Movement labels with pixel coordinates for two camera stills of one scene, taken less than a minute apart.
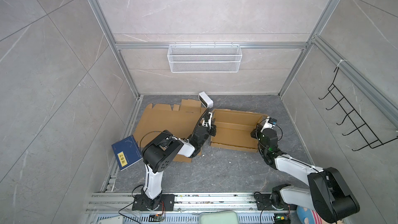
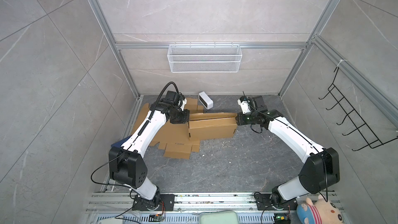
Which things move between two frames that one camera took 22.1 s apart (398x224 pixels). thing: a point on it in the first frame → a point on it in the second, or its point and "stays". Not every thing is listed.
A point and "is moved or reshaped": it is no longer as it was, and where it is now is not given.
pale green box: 223,217 stays
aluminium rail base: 116,208 stays
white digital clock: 205,99 stays
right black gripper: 259,128 → 239,117
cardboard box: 233,129 is moved or reshaped
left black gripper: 213,129 → 186,117
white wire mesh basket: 204,58 stays
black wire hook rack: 372,141 stays
